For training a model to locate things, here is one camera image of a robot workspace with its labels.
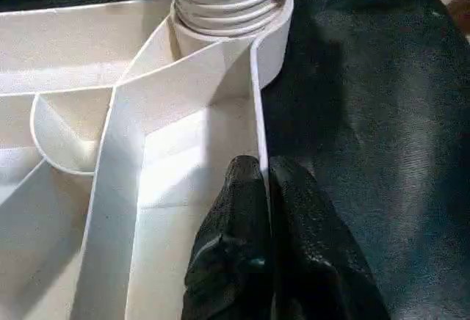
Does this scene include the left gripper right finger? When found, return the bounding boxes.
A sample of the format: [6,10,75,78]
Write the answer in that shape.
[267,157,390,320]

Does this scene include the white plastic table top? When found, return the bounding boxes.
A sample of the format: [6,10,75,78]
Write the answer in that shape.
[0,0,294,320]

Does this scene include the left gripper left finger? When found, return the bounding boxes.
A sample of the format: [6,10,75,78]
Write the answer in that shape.
[181,155,274,320]

